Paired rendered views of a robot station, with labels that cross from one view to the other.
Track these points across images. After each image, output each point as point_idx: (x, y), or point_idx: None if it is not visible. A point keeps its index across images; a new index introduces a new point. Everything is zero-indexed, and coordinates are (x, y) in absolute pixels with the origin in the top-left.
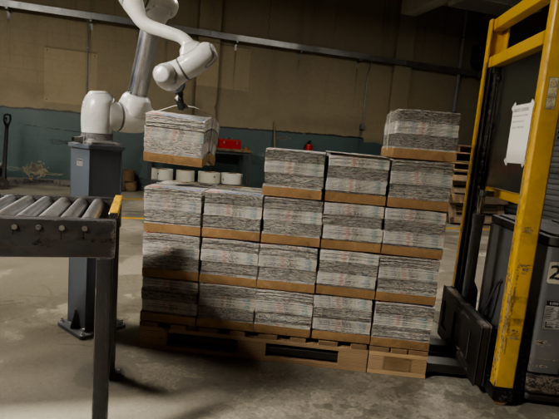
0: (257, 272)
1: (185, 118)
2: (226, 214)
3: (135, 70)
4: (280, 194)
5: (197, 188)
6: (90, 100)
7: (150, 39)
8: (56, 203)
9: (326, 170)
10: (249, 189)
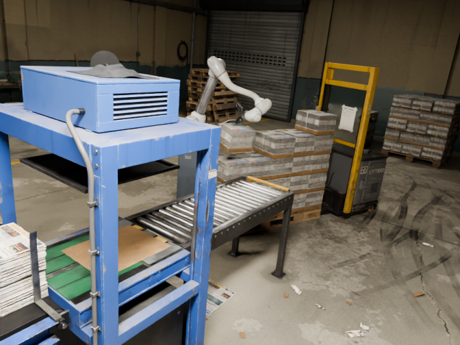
0: None
1: (248, 131)
2: (259, 170)
3: (205, 102)
4: (279, 157)
5: (241, 159)
6: None
7: (215, 86)
8: (248, 187)
9: None
10: (252, 154)
